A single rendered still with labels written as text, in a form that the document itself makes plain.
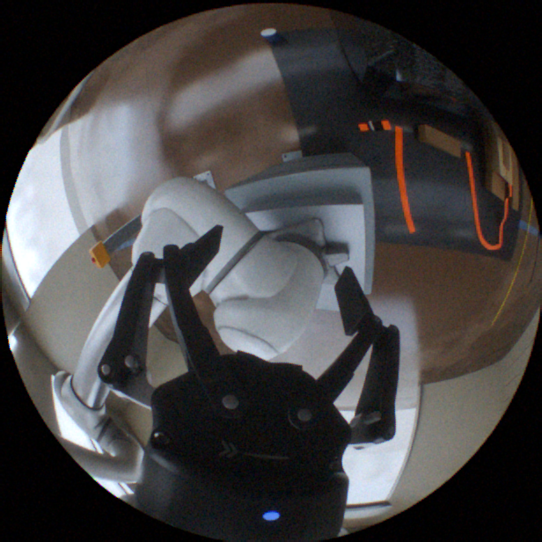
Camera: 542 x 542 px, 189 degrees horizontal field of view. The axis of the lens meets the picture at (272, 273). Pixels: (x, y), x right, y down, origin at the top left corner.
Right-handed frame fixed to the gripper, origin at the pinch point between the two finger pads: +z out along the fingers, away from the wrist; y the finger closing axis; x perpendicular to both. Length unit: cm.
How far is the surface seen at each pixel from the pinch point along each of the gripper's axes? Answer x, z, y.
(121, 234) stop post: -36, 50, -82
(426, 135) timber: 70, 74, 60
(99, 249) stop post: -37, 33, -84
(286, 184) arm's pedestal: 5.0, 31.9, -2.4
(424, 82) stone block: 68, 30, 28
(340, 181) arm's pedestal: 10.4, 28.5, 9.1
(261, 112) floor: 48, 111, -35
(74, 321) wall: -380, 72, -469
